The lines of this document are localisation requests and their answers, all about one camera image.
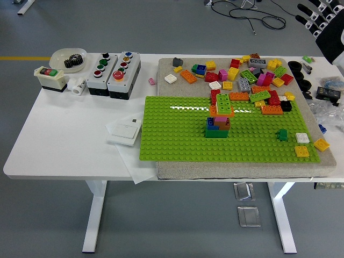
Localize lime square toy brick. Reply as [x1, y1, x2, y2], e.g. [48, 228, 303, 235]
[273, 65, 289, 77]

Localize emergency stop control box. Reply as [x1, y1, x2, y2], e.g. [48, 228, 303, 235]
[107, 51, 142, 100]

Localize white furniture foot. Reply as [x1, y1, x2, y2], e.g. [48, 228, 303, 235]
[17, 0, 35, 16]

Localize three-button control box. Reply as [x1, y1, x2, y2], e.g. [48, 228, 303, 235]
[85, 53, 119, 97]

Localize blue toy brick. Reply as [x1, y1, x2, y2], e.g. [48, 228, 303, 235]
[206, 117, 219, 131]

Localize dark keyed panel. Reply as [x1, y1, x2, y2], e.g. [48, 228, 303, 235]
[313, 182, 344, 190]

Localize green studded baseplate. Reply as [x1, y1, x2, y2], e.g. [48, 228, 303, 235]
[139, 96, 321, 163]

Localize silver floor socket plate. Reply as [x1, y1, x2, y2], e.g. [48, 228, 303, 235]
[233, 182, 256, 202]
[236, 205, 262, 228]

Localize lime long toy brick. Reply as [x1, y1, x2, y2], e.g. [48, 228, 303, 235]
[216, 93, 234, 114]
[249, 91, 271, 104]
[240, 69, 258, 83]

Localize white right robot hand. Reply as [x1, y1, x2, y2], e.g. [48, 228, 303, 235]
[295, 0, 344, 65]

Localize white paper sheet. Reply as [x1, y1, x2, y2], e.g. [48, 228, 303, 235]
[105, 115, 158, 185]

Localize green square toy brick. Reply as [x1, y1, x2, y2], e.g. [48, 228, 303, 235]
[205, 129, 229, 139]

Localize white bowl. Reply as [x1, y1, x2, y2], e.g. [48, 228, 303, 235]
[49, 47, 88, 74]

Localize blue green yellow brick stack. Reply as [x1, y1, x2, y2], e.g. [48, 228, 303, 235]
[191, 63, 207, 79]

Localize orange long toy brick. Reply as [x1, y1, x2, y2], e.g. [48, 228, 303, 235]
[261, 105, 284, 116]
[209, 105, 235, 118]
[180, 69, 199, 84]
[229, 92, 250, 102]

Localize small dark green brick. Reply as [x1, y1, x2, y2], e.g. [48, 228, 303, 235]
[275, 128, 288, 142]

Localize grey long toy brick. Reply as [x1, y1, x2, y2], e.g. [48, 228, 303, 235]
[248, 58, 268, 68]
[237, 77, 253, 95]

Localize black metal gears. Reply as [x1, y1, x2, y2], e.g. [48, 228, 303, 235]
[63, 53, 84, 71]

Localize white red-green switch box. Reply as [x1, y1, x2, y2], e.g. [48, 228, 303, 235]
[34, 66, 68, 94]

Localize white pipe tee fitting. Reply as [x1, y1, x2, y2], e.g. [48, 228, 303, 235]
[67, 77, 87, 96]

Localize white table leg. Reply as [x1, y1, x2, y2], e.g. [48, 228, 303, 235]
[82, 180, 108, 253]
[267, 181, 298, 255]

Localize white wall switch plate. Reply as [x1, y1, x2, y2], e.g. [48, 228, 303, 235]
[106, 122, 142, 147]

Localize looped black floor cable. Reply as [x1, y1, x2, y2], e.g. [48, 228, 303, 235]
[211, 0, 286, 36]

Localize clear plastic bag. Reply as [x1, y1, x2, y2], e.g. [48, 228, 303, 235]
[307, 99, 344, 130]

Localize grey-brown mat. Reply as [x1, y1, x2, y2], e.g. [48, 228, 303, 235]
[156, 57, 338, 180]

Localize black device green display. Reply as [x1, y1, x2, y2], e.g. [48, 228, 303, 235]
[316, 85, 342, 102]

